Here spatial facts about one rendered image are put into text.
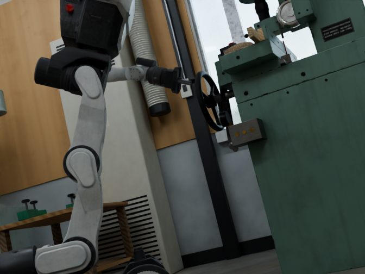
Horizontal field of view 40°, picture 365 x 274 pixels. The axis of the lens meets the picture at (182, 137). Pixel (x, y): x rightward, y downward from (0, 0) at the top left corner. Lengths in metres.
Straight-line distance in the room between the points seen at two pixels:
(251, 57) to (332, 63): 0.30
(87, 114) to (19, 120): 2.24
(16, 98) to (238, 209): 2.01
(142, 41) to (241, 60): 1.75
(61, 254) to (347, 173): 1.09
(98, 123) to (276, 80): 0.72
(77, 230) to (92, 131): 0.39
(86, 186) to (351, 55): 1.11
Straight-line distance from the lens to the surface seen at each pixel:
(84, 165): 1.96
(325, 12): 2.16
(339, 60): 1.99
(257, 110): 2.02
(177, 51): 3.63
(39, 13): 4.34
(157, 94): 3.53
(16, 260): 2.02
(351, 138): 1.95
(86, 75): 2.05
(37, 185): 4.12
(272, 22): 2.27
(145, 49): 3.64
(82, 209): 1.99
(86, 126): 2.04
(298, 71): 2.00
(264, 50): 1.98
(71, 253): 1.95
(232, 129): 1.96
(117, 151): 3.46
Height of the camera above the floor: 0.30
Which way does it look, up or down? 10 degrees up
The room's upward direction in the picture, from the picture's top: 14 degrees counter-clockwise
